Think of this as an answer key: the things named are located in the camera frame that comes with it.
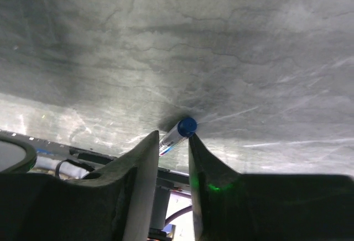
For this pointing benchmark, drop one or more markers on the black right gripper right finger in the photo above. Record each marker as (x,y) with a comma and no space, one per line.
(228,205)

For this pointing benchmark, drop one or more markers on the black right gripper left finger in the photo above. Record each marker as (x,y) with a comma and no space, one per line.
(114,202)

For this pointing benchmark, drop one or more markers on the blue capped whiteboard marker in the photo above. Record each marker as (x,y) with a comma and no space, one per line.
(183,130)

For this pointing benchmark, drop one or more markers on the white rectangular whiteboard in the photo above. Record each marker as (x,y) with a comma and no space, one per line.
(16,156)

